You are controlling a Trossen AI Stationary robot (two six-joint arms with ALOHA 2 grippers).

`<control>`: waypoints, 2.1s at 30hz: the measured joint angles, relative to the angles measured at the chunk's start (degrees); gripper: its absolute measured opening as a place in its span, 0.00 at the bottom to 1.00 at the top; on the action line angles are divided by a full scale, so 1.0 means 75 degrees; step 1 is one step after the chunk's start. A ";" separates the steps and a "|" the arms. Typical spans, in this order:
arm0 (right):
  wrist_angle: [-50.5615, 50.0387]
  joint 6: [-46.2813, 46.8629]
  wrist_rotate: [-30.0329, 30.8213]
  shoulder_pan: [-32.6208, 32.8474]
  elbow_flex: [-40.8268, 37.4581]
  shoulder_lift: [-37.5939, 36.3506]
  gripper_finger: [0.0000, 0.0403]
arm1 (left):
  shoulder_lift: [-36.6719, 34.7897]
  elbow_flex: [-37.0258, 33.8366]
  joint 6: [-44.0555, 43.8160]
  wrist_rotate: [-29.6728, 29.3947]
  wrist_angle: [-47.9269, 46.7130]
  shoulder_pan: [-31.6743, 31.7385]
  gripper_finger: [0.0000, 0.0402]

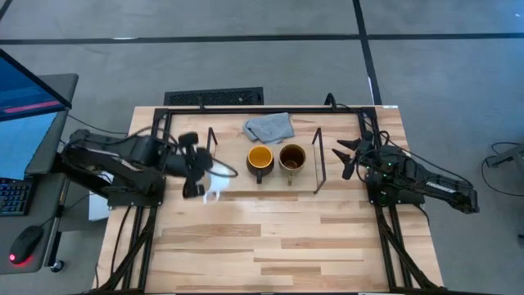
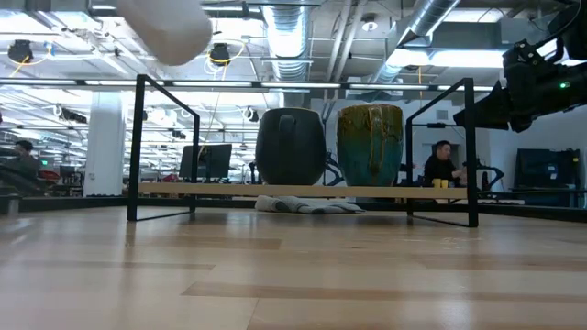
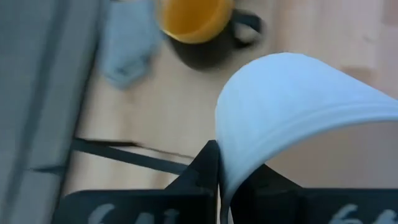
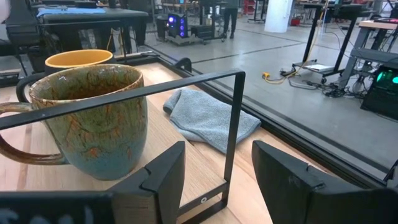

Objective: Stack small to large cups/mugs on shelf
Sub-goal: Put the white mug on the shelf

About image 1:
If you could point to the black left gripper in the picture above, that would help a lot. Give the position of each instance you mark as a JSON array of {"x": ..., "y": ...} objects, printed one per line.
[{"x": 192, "y": 164}]

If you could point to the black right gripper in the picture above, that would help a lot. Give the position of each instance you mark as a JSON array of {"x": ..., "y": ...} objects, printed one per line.
[{"x": 362, "y": 153}]

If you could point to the small white cup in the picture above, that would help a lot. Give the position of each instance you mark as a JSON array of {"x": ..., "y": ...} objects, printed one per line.
[{"x": 219, "y": 186}]

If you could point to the black mug yellow inside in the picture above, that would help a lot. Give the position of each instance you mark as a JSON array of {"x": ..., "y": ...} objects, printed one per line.
[{"x": 260, "y": 157}]

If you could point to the green glazed ceramic mug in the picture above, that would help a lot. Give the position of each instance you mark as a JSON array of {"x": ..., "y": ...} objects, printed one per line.
[{"x": 292, "y": 155}]

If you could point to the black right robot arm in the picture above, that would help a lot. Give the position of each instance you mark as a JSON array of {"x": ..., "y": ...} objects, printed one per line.
[{"x": 409, "y": 172}]

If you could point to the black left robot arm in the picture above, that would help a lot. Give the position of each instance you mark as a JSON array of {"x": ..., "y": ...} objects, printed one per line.
[{"x": 123, "y": 164}]

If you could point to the grey folded cloth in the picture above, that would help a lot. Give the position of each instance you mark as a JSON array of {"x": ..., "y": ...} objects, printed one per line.
[{"x": 270, "y": 128}]

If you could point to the white box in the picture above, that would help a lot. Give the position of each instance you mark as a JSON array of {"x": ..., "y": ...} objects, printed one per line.
[{"x": 98, "y": 209}]

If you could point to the grey-framed computer monitor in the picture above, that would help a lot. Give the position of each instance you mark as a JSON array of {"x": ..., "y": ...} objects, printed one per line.
[{"x": 49, "y": 139}]

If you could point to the grey computer desk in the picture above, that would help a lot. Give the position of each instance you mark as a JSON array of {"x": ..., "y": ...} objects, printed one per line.
[{"x": 45, "y": 213}]

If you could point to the black desk caster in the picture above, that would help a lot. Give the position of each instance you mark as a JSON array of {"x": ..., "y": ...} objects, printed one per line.
[{"x": 57, "y": 266}]

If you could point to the black computer mouse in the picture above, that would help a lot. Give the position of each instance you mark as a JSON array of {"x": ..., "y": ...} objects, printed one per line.
[{"x": 26, "y": 241}]

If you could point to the black computer keyboard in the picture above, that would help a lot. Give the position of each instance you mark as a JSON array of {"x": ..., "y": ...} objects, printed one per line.
[{"x": 14, "y": 196}]

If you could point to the black-framed computer monitor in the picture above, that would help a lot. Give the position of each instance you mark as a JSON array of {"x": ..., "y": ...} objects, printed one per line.
[{"x": 24, "y": 94}]

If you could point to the black metal rig frame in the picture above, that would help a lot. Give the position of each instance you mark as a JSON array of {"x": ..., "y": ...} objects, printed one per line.
[{"x": 262, "y": 110}]

